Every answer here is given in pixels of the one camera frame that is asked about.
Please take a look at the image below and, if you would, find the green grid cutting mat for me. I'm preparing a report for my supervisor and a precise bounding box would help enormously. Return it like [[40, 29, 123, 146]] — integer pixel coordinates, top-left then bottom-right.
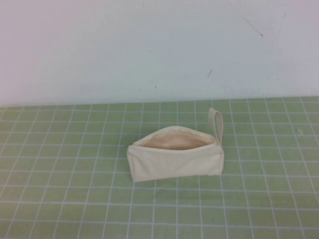
[[0, 96, 319, 239]]

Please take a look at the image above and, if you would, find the cream canvas pencil case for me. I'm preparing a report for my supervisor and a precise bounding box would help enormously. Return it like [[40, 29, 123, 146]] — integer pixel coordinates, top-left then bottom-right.
[[126, 108, 225, 185]]

